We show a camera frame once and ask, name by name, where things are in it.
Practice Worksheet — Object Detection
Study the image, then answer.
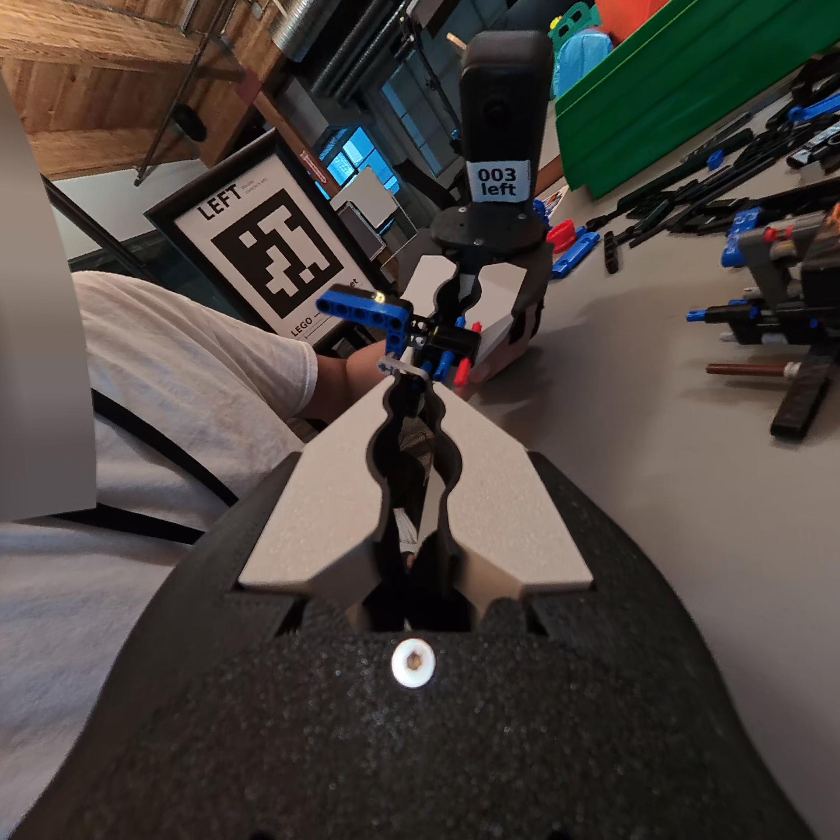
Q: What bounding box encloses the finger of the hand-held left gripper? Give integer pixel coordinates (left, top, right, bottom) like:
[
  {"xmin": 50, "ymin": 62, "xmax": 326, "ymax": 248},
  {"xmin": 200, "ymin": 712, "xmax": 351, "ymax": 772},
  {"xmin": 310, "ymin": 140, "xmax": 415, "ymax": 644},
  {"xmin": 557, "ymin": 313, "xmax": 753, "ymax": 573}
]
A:
[
  {"xmin": 399, "ymin": 255, "xmax": 460, "ymax": 322},
  {"xmin": 462, "ymin": 264, "xmax": 536, "ymax": 367}
]

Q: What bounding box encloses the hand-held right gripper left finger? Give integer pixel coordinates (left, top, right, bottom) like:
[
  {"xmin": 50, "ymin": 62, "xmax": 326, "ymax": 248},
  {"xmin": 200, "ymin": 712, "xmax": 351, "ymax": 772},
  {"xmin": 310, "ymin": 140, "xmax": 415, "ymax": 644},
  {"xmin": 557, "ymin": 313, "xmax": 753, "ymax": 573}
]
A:
[{"xmin": 238, "ymin": 376, "xmax": 410, "ymax": 631}]

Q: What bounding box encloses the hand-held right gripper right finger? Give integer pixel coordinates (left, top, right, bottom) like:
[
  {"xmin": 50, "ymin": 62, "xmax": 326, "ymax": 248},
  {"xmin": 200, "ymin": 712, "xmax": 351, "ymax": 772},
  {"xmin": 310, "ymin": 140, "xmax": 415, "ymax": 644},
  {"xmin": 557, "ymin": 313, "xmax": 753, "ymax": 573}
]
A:
[{"xmin": 420, "ymin": 384, "xmax": 593, "ymax": 620}]

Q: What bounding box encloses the small blue black lego assembly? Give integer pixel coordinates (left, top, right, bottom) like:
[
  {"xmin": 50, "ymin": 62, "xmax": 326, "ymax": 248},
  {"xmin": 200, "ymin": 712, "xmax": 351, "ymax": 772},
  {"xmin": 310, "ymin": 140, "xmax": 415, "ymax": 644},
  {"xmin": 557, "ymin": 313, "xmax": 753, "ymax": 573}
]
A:
[{"xmin": 316, "ymin": 284, "xmax": 484, "ymax": 396}]

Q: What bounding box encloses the black lego chassis flame print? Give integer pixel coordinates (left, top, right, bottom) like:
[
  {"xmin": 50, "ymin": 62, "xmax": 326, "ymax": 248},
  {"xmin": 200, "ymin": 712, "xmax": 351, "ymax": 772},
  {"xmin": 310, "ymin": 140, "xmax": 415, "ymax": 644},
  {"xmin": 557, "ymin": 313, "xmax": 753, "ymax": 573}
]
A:
[{"xmin": 686, "ymin": 203, "xmax": 840, "ymax": 441}]

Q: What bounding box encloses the pile of loose lego pieces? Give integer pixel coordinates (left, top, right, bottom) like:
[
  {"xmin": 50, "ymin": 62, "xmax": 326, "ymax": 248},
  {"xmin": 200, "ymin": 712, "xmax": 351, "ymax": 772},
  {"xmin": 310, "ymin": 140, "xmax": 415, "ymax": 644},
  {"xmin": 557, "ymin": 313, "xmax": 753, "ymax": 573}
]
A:
[{"xmin": 533, "ymin": 59, "xmax": 840, "ymax": 277}]

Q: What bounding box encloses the person's left hand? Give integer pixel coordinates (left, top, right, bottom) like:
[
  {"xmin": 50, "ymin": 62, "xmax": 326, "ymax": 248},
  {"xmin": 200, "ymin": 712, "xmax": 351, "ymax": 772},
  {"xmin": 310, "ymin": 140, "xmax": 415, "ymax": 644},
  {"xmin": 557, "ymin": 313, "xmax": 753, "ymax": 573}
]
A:
[{"xmin": 451, "ymin": 301, "xmax": 547, "ymax": 403}]

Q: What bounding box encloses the blue plastic bag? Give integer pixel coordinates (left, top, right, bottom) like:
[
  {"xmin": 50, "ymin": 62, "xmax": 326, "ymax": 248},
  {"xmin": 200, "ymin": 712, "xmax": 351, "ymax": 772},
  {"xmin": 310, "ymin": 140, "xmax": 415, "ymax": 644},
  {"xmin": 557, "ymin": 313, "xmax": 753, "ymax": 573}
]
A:
[{"xmin": 551, "ymin": 29, "xmax": 616, "ymax": 99}]

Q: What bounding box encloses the white whiteboard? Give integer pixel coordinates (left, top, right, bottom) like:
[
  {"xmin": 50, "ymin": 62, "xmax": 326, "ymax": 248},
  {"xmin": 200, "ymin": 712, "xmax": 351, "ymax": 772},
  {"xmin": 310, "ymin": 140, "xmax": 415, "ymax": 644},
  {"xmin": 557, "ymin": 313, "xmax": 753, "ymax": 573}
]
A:
[{"xmin": 331, "ymin": 167, "xmax": 400, "ymax": 225}]

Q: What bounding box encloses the teal plastic basket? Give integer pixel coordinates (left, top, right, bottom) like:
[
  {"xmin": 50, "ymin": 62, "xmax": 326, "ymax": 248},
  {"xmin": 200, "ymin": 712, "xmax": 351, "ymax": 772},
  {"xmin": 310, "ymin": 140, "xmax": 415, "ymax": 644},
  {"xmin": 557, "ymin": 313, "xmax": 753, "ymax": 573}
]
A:
[{"xmin": 550, "ymin": 2, "xmax": 601, "ymax": 42}]

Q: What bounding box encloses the orange box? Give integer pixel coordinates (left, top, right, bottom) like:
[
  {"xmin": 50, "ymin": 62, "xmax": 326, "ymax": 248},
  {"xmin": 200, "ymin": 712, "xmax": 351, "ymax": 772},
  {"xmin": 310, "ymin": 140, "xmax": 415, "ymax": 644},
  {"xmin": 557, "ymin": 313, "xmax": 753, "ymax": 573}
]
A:
[{"xmin": 594, "ymin": 0, "xmax": 672, "ymax": 48}]

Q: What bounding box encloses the framed marker sign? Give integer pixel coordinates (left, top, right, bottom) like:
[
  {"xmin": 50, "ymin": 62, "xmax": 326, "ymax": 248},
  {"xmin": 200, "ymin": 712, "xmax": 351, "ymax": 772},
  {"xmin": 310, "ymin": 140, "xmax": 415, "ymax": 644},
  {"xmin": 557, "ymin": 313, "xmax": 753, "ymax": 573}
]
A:
[{"xmin": 144, "ymin": 128, "xmax": 396, "ymax": 357}]

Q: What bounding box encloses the green plastic bin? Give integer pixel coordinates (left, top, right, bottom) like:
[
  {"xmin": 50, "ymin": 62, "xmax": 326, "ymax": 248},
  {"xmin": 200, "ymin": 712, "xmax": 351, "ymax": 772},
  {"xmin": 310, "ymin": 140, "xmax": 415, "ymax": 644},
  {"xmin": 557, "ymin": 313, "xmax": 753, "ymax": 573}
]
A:
[{"xmin": 554, "ymin": 0, "xmax": 840, "ymax": 199}]

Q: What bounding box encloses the black lanyard strap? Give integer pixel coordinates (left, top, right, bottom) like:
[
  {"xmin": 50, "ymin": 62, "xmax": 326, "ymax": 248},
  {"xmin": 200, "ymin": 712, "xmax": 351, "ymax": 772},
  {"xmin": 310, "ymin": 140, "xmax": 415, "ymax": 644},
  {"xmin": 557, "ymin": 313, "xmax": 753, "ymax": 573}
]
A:
[{"xmin": 51, "ymin": 387, "xmax": 241, "ymax": 546}]

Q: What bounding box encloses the silver ventilation duct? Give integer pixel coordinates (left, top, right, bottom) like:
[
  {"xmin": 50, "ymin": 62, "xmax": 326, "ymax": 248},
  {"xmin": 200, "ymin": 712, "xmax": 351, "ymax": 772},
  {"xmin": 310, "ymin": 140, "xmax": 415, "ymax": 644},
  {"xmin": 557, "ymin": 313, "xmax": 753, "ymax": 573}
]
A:
[{"xmin": 269, "ymin": 0, "xmax": 343, "ymax": 63}]

